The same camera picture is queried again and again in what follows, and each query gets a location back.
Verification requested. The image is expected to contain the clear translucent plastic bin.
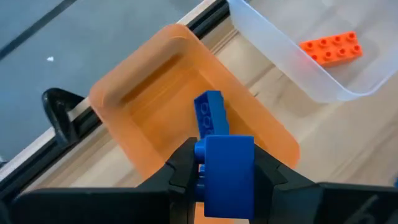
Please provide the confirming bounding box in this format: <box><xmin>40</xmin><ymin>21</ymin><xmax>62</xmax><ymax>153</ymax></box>
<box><xmin>226</xmin><ymin>0</ymin><xmax>398</xmax><ymax>103</ymax></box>

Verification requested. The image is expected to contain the orange toy brick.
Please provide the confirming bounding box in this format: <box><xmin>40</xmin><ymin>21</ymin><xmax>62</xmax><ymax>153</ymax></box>
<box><xmin>298</xmin><ymin>30</ymin><xmax>364</xmax><ymax>68</ymax></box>

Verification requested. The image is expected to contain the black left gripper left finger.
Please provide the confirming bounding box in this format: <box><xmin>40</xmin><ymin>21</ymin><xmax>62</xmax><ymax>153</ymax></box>
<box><xmin>136</xmin><ymin>136</ymin><xmax>206</xmax><ymax>224</ymax></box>

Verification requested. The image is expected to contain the blue toy brick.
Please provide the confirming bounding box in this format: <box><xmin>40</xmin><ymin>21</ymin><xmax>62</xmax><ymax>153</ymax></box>
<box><xmin>193</xmin><ymin>90</ymin><xmax>230</xmax><ymax>139</ymax></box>
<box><xmin>194</xmin><ymin>134</ymin><xmax>255</xmax><ymax>220</ymax></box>

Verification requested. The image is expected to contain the orange translucent plastic bin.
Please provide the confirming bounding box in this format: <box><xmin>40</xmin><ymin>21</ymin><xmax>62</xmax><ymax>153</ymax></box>
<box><xmin>89</xmin><ymin>24</ymin><xmax>301</xmax><ymax>224</ymax></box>

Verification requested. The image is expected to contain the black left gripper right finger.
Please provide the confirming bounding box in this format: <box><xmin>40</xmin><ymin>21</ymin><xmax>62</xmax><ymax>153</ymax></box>
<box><xmin>252</xmin><ymin>143</ymin><xmax>324</xmax><ymax>224</ymax></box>

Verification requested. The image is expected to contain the black table clamp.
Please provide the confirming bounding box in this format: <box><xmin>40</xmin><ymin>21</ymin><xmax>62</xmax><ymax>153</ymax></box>
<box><xmin>42</xmin><ymin>88</ymin><xmax>85</xmax><ymax>147</ymax></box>

